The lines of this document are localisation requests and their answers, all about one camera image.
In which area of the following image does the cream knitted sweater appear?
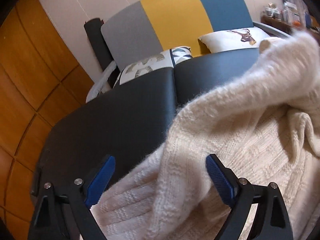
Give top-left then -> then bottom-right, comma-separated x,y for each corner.
91,32 -> 319,239

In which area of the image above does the white deer print pillow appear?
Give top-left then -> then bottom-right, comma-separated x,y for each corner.
198,27 -> 269,53

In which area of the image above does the geometric pattern pillow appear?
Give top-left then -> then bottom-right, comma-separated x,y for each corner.
114,46 -> 193,88

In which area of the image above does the black rolled mat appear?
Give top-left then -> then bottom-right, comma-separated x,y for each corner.
84,18 -> 113,71

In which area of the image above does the wooden side desk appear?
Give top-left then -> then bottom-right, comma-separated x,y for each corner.
260,15 -> 318,34

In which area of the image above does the grey yellow blue sofa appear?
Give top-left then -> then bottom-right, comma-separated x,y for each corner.
87,0 -> 286,101

